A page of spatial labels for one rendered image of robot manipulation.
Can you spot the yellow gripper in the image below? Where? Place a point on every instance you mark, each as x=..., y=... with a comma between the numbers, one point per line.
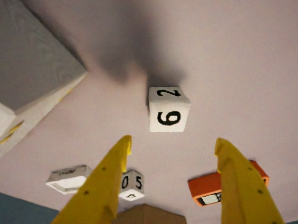
x=245, y=198

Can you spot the orange digital multimeter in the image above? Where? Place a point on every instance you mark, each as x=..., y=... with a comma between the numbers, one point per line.
x=206, y=190

